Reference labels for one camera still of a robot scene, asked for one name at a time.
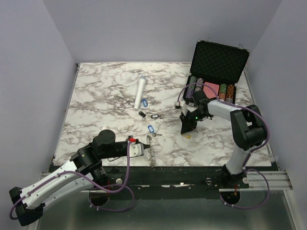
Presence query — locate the blue key tag far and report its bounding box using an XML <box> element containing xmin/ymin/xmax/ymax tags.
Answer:
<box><xmin>142</xmin><ymin>99</ymin><xmax>148</xmax><ymax>107</ymax></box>

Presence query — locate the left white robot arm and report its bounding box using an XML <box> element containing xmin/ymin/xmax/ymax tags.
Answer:
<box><xmin>9</xmin><ymin>129</ymin><xmax>150</xmax><ymax>226</ymax></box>

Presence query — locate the blue key tag near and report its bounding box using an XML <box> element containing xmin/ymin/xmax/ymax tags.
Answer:
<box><xmin>148</xmin><ymin>125</ymin><xmax>155</xmax><ymax>133</ymax></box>

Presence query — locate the yellow key tag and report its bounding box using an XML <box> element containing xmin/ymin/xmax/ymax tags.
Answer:
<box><xmin>182</xmin><ymin>134</ymin><xmax>191</xmax><ymax>139</ymax></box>

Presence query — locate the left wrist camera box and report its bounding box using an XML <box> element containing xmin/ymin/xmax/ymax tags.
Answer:
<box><xmin>129</xmin><ymin>142</ymin><xmax>144</xmax><ymax>158</ymax></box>

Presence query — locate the white microphone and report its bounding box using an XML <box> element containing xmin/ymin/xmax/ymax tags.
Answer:
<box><xmin>133</xmin><ymin>76</ymin><xmax>147</xmax><ymax>110</ymax></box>

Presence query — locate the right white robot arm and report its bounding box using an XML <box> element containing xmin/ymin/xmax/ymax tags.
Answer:
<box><xmin>175</xmin><ymin>91</ymin><xmax>269</xmax><ymax>188</ymax></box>

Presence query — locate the pink playing card deck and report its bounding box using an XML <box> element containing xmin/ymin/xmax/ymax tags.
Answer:
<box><xmin>203</xmin><ymin>82</ymin><xmax>220</xmax><ymax>99</ymax></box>

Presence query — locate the silver key on blue tag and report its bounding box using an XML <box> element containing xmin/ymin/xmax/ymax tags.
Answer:
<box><xmin>152</xmin><ymin>133</ymin><xmax>162</xmax><ymax>137</ymax></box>

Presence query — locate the blue key tag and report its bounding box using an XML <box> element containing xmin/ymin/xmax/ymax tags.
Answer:
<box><xmin>148</xmin><ymin>125</ymin><xmax>155</xmax><ymax>133</ymax></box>
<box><xmin>142</xmin><ymin>99</ymin><xmax>148</xmax><ymax>107</ymax></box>

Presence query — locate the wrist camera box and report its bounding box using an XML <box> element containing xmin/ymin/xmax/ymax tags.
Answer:
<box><xmin>175</xmin><ymin>101</ymin><xmax>190</xmax><ymax>116</ymax></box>
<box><xmin>129</xmin><ymin>142</ymin><xmax>144</xmax><ymax>158</ymax></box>

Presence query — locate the large metal keyring disc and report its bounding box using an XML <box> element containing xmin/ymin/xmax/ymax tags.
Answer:
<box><xmin>146</xmin><ymin>135</ymin><xmax>156</xmax><ymax>168</ymax></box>

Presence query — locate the black key fob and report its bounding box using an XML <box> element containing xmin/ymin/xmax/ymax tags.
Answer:
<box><xmin>139</xmin><ymin>111</ymin><xmax>146</xmax><ymax>117</ymax></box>

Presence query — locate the black poker chip case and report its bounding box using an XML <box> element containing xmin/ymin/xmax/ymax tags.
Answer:
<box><xmin>183</xmin><ymin>40</ymin><xmax>250</xmax><ymax>105</ymax></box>

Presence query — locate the black key tag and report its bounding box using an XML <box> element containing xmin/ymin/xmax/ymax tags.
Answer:
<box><xmin>150</xmin><ymin>114</ymin><xmax>160</xmax><ymax>119</ymax></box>

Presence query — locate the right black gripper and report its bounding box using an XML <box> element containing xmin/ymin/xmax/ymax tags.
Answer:
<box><xmin>179</xmin><ymin>109</ymin><xmax>208</xmax><ymax>134</ymax></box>

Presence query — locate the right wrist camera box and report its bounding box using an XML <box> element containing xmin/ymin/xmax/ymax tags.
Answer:
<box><xmin>175</xmin><ymin>101</ymin><xmax>190</xmax><ymax>116</ymax></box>

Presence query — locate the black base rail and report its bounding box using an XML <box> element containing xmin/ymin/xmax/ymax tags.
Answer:
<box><xmin>49</xmin><ymin>165</ymin><xmax>280</xmax><ymax>201</ymax></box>

